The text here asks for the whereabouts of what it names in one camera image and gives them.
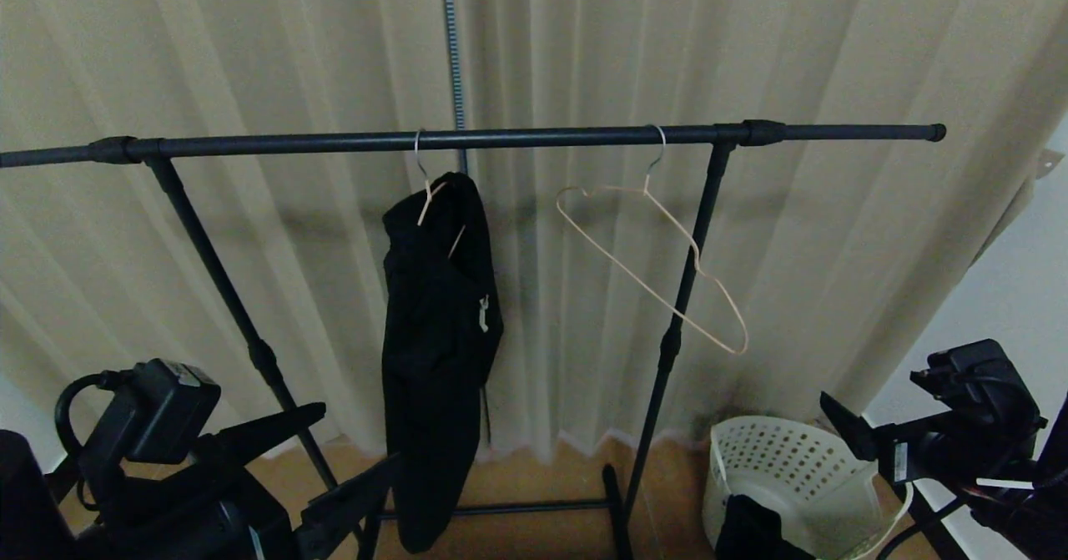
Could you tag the pale wall hook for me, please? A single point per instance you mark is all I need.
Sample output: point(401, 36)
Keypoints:
point(1050, 162)

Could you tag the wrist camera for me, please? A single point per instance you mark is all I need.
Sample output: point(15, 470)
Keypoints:
point(976, 385)
point(167, 410)

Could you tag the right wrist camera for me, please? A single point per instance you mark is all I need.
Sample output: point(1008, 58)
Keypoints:
point(976, 385)

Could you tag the white laundry basket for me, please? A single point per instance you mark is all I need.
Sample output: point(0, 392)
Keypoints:
point(776, 460)

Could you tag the pink clothes hanger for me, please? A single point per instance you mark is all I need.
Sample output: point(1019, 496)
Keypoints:
point(645, 183)
point(427, 197)

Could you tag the black shorts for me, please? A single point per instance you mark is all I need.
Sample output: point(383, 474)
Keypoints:
point(434, 376)

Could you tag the black clothes rack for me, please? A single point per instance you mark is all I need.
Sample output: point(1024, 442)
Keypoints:
point(542, 137)

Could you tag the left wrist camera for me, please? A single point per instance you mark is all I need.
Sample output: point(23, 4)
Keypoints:
point(167, 410)

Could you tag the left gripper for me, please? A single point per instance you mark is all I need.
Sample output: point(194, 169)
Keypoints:
point(192, 518)

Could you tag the beige curtain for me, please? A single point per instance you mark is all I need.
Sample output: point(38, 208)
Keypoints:
point(834, 59)

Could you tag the black garment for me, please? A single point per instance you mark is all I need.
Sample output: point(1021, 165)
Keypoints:
point(751, 535)

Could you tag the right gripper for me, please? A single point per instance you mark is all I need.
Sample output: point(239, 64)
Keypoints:
point(934, 451)

